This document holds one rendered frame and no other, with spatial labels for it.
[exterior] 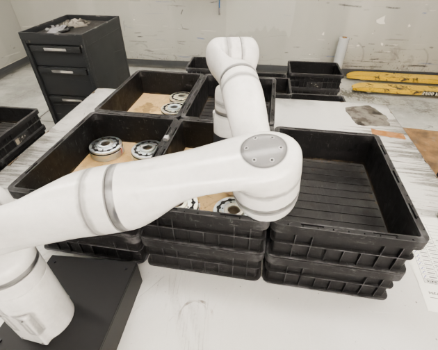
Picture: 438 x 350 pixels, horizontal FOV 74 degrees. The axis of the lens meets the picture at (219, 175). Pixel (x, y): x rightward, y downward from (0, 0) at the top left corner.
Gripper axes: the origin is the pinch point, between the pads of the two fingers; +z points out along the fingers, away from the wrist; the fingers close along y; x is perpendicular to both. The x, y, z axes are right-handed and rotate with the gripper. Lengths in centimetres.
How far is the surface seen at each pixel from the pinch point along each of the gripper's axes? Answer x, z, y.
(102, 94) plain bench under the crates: 88, 18, -75
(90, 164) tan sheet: 8.1, 5.3, -42.8
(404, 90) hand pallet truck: 265, 76, 182
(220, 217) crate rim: -19.8, -5.0, -0.5
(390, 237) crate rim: -22.1, -5.6, 32.3
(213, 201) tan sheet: -4.9, 4.8, -3.4
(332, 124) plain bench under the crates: 64, 17, 46
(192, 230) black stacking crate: -18.6, 0.9, -6.6
